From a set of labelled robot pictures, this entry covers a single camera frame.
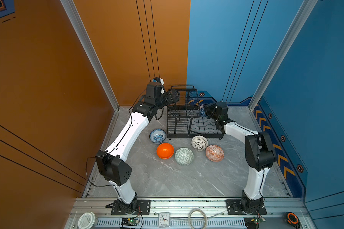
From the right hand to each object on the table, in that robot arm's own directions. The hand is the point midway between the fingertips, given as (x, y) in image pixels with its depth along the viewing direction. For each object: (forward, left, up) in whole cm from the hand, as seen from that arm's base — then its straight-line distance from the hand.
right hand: (201, 102), depth 94 cm
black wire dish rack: (-12, +10, -2) cm, 16 cm away
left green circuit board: (-63, +40, -22) cm, 78 cm away
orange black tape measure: (-62, -38, -19) cm, 75 cm away
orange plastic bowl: (-26, +24, -17) cm, 39 cm away
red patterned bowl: (-27, -8, -20) cm, 34 cm away
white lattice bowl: (-19, +1, -20) cm, 27 cm away
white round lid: (-63, +58, -15) cm, 87 cm away
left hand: (-9, +17, +16) cm, 25 cm away
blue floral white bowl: (-13, +30, -18) cm, 38 cm away
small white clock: (-62, +23, -19) cm, 69 cm away
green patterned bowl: (-29, +12, -20) cm, 37 cm away
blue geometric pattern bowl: (-7, 0, 0) cm, 7 cm away
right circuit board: (-62, -23, -22) cm, 70 cm away
